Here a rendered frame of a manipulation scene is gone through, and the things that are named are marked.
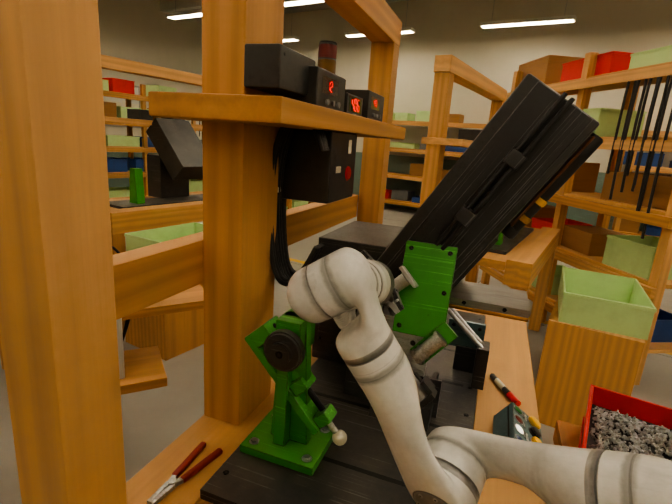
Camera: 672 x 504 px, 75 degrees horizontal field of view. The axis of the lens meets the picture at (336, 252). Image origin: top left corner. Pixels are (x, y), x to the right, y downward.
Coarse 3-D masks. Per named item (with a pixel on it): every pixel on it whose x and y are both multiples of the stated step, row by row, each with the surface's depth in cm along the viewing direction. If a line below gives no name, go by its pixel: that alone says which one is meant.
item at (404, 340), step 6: (390, 318) 102; (390, 324) 102; (396, 336) 102; (402, 336) 101; (408, 336) 101; (414, 336) 100; (402, 342) 101; (408, 342) 100; (414, 342) 100; (402, 348) 100; (408, 348) 101; (408, 354) 101; (414, 366) 100; (420, 366) 100; (420, 372) 99
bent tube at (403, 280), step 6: (402, 270) 96; (402, 276) 96; (408, 276) 95; (396, 282) 97; (402, 282) 96; (408, 282) 96; (414, 282) 96; (396, 288) 97; (402, 288) 97; (420, 390) 94; (420, 396) 94; (426, 396) 94
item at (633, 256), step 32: (544, 64) 412; (576, 64) 371; (608, 64) 335; (640, 64) 307; (608, 128) 343; (640, 128) 347; (640, 160) 292; (576, 192) 384; (608, 192) 331; (640, 192) 291; (544, 224) 406; (576, 224) 399; (608, 224) 386; (576, 256) 355; (608, 256) 325; (640, 256) 298; (544, 320) 402
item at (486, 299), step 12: (456, 288) 114; (468, 288) 115; (480, 288) 116; (492, 288) 116; (504, 288) 117; (456, 300) 107; (468, 300) 106; (480, 300) 106; (492, 300) 107; (504, 300) 108; (516, 300) 108; (480, 312) 106; (492, 312) 105; (504, 312) 104; (516, 312) 103; (528, 312) 102
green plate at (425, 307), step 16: (416, 256) 99; (432, 256) 98; (448, 256) 97; (416, 272) 99; (432, 272) 98; (448, 272) 97; (416, 288) 99; (432, 288) 97; (448, 288) 96; (416, 304) 98; (432, 304) 97; (448, 304) 96; (400, 320) 99; (416, 320) 98; (432, 320) 97
